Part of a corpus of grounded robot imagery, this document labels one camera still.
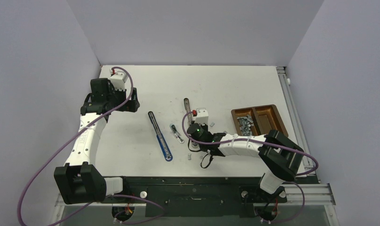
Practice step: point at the light blue staple box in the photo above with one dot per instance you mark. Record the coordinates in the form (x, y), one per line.
(176, 133)

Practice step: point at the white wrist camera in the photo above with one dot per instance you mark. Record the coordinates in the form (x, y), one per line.
(118, 80)
(201, 116)

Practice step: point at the aluminium frame rail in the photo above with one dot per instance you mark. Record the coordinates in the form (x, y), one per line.
(128, 145)

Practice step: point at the pile of grey staples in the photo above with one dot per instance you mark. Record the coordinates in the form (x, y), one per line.
(247, 125)

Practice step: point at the silver black stapler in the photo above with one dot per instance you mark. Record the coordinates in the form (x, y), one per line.
(194, 146)

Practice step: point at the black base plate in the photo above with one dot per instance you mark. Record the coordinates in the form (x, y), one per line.
(203, 197)

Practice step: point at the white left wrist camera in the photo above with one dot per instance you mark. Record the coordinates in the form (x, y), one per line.
(118, 80)

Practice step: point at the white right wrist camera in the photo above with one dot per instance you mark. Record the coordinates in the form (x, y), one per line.
(201, 116)

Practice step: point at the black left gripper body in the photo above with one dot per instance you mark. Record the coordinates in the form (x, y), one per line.
(130, 106)

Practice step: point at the brown plastic divided tray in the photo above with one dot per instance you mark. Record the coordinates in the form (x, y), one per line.
(267, 118)

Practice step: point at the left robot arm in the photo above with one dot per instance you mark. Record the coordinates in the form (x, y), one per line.
(78, 180)

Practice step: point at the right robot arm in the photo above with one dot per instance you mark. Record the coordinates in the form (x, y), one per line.
(280, 154)

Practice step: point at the blue stapler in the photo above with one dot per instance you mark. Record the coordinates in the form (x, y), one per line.
(160, 138)

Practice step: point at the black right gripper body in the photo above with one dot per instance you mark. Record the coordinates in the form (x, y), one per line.
(202, 146)

